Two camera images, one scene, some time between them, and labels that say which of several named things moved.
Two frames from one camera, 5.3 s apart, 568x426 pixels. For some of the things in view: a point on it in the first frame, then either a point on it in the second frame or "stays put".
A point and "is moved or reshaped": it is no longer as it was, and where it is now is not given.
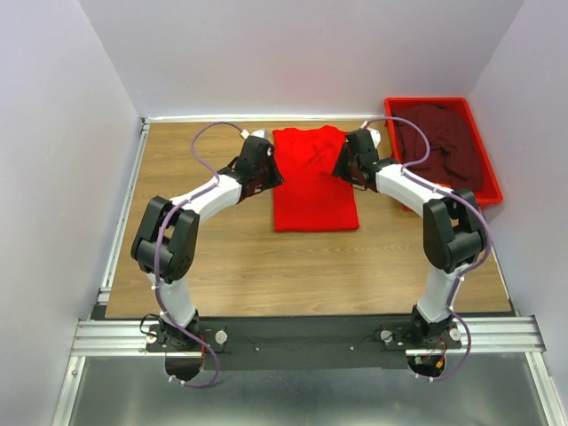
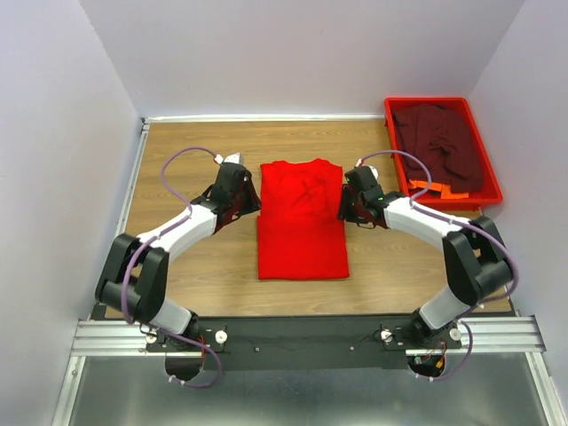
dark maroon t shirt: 453,160 stays put
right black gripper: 339,167 to 343,211
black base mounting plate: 303,343 stays put
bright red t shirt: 310,198 is moved or reshaped
